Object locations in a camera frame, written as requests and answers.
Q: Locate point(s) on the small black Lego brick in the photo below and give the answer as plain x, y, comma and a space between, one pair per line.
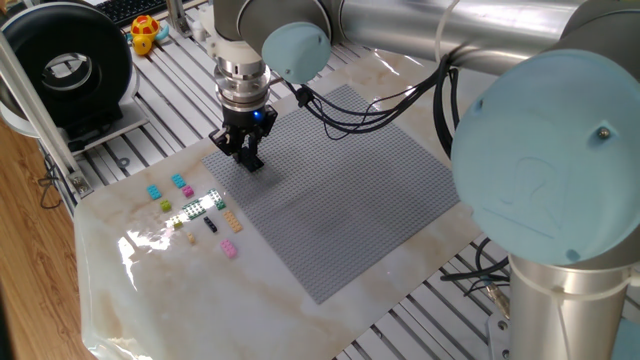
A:
210, 224

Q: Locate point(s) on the long tan Lego plate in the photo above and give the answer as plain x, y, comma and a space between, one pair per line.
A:
233, 221

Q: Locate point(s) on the small lime Lego brick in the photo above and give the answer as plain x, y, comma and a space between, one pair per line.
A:
165, 205
177, 223

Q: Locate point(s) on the yellow toy turtle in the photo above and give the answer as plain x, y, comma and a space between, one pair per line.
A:
144, 32

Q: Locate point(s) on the pink Lego brick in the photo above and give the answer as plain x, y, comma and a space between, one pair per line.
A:
229, 248

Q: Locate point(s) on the square green Lego plate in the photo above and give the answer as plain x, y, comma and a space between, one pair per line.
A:
194, 209

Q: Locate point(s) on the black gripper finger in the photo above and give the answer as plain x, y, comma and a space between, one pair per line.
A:
267, 127
227, 141

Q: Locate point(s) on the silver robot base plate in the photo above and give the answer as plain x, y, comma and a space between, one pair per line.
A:
497, 340

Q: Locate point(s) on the large grey Lego baseplate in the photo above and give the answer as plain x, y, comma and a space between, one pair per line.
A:
325, 210

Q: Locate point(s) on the cyan Lego brick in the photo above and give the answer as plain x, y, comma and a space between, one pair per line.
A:
178, 181
154, 192

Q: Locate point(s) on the black keyboard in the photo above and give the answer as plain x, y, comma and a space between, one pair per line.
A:
125, 10

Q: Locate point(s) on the tiny tan Lego brick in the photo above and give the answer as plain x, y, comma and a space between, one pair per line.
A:
191, 238

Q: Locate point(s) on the large black Lego plate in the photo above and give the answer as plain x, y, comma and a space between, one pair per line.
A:
255, 166

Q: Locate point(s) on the long green Lego plate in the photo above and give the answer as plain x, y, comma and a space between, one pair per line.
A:
217, 199

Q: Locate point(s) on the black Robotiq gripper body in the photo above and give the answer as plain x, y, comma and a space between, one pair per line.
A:
245, 121

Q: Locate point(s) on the marble pattern table mat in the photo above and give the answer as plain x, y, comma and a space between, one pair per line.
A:
200, 300

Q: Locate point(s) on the aluminium frame post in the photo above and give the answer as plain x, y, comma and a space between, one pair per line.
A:
35, 110

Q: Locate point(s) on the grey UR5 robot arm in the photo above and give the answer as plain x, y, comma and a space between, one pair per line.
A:
540, 160

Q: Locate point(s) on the small magenta Lego brick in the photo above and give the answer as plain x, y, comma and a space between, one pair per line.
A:
188, 191

